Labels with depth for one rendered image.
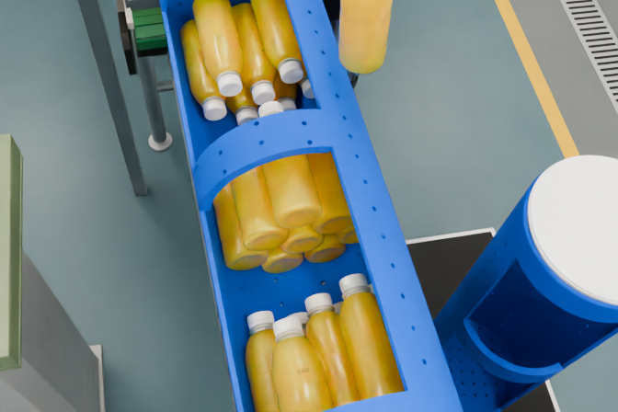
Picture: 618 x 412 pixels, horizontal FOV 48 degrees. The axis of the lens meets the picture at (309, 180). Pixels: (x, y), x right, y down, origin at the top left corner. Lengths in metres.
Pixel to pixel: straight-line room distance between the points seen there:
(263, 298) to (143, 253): 1.16
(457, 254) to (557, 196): 0.94
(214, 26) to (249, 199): 0.34
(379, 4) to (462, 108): 1.74
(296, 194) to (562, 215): 0.48
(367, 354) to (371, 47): 0.41
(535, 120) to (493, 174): 0.31
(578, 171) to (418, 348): 0.53
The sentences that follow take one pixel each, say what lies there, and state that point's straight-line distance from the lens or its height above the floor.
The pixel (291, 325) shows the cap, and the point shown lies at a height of 1.12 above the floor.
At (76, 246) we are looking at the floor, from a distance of 2.29.
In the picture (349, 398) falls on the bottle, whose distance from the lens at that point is 0.95.
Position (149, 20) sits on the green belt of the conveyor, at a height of 0.90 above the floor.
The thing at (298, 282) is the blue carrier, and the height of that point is 0.96.
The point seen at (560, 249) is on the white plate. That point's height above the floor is 1.04.
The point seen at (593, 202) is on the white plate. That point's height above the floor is 1.04.
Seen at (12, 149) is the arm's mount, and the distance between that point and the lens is 1.20.
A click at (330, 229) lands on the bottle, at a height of 1.09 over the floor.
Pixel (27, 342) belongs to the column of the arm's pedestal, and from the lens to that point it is 1.39.
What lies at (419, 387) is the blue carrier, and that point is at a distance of 0.85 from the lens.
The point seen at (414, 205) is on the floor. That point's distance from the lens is 2.35.
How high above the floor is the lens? 2.02
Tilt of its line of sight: 59 degrees down
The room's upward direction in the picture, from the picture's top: 9 degrees clockwise
